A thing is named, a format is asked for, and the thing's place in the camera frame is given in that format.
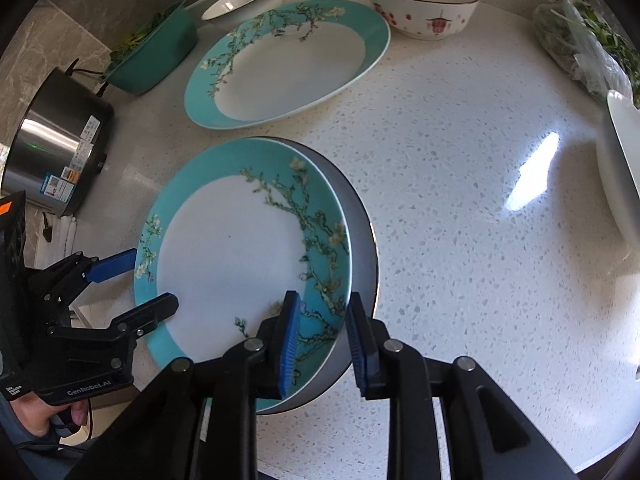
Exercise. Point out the stainless steel cooker pot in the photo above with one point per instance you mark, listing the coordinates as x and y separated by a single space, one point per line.
50 140

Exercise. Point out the white bowl with dark rim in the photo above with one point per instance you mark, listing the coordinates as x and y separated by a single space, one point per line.
357 240

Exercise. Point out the plain white bowl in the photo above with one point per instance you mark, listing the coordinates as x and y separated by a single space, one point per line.
245 2

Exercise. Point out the teal plastic container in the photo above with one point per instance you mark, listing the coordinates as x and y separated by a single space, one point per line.
155 57

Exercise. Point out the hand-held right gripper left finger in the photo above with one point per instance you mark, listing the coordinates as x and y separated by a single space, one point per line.
290 342

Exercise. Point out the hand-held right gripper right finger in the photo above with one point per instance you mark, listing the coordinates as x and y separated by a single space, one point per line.
357 347

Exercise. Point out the white bowl with red print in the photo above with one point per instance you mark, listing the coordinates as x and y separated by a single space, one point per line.
425 15

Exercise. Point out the teal floral plate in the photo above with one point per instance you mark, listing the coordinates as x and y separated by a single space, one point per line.
225 260
295 70

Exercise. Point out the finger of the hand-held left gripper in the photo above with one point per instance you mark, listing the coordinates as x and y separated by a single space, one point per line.
116 265
150 310

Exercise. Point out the person's left hand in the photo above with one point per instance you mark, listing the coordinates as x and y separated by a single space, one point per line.
40 412

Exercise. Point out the green leafy vegetables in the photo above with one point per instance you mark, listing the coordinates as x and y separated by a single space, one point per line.
136 39

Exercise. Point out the plastic bag of greens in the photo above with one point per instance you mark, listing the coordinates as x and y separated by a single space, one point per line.
580 35

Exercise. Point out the large white deep plate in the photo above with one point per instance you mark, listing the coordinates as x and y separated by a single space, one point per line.
620 160

